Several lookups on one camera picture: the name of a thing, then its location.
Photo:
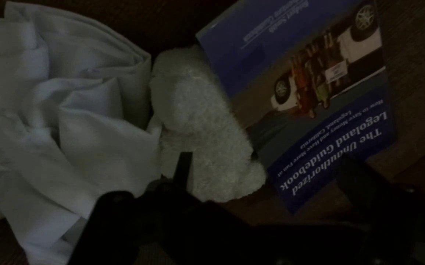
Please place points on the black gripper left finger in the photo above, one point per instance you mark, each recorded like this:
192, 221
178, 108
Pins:
183, 169

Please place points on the white fluffy teddy bear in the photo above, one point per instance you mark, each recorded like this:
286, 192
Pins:
202, 122

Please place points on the white crumpled cloth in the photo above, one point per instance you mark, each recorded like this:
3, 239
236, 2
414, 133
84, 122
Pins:
59, 133

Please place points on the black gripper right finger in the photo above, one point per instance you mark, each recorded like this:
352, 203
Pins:
368, 189

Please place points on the blue Legoland guidebook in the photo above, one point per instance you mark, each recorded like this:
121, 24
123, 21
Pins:
315, 83

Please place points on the brown fabric couch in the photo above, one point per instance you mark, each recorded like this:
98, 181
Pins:
418, 74

